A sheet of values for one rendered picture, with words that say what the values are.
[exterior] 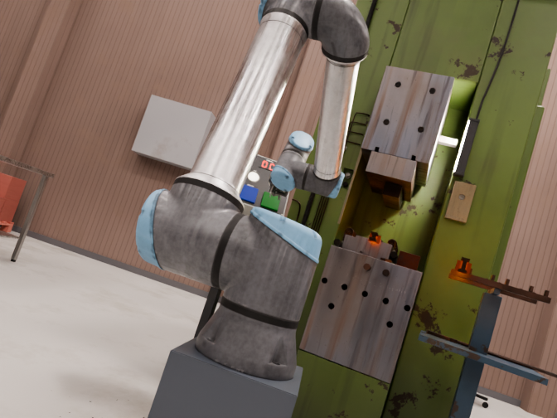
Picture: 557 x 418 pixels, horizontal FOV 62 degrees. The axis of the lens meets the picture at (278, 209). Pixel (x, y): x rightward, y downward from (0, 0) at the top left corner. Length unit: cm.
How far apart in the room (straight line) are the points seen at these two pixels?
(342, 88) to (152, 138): 528
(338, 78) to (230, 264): 60
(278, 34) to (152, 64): 601
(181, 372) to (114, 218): 589
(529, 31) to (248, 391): 209
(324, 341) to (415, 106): 107
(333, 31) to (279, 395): 78
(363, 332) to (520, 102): 122
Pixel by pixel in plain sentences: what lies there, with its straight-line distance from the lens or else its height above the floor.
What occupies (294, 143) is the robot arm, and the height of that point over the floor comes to 118.
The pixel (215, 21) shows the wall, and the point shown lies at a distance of 708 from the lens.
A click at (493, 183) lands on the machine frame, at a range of 221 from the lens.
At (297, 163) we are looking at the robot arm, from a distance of 153.
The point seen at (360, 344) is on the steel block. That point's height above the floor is 57.
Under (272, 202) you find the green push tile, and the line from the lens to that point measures 193.
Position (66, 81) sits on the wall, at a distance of 749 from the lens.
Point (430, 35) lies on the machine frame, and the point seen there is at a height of 202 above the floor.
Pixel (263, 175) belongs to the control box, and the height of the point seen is 111.
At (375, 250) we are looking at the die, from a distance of 199.
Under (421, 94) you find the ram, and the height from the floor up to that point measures 166.
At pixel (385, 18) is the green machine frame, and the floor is 207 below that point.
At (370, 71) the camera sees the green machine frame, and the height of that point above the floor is 179.
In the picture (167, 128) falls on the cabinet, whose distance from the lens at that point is 636.
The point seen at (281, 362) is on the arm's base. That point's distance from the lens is 84.
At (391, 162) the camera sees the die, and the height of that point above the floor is 133.
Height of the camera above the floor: 80
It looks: 6 degrees up
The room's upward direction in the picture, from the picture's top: 18 degrees clockwise
